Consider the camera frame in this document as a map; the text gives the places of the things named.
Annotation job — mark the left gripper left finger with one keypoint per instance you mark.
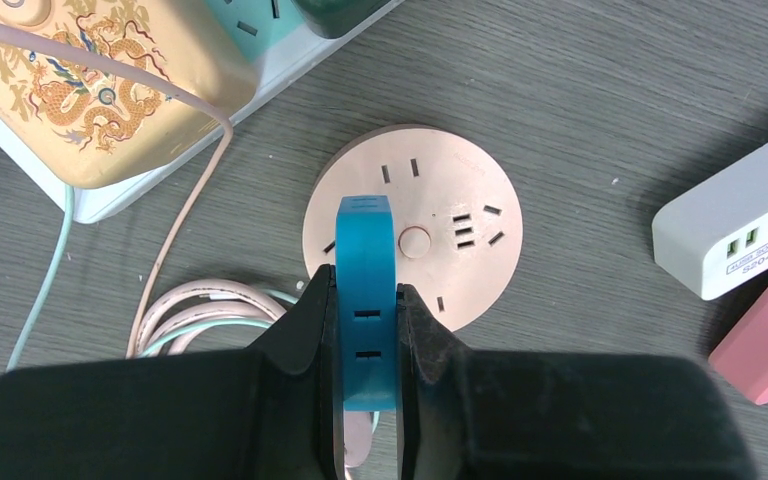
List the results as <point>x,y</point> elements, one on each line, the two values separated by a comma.
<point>267,411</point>

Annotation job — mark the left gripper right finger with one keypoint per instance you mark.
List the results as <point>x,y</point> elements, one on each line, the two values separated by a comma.
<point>466,413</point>

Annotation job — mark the blue adapter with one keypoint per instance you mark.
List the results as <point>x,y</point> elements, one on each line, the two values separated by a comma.
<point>365,268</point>

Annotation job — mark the beige cube adapter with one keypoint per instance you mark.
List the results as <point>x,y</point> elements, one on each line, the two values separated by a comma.
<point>94,128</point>

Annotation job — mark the white multicolour power strip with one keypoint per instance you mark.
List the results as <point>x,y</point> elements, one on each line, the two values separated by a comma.
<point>271,35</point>

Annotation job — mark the dark green cube adapter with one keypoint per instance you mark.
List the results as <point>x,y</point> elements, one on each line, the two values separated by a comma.
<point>331,19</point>

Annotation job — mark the pink round power socket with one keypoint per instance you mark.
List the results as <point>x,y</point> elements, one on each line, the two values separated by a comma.
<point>457,219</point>

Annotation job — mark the white USB power strip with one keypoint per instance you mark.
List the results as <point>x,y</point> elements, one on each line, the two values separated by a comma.
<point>714,237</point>

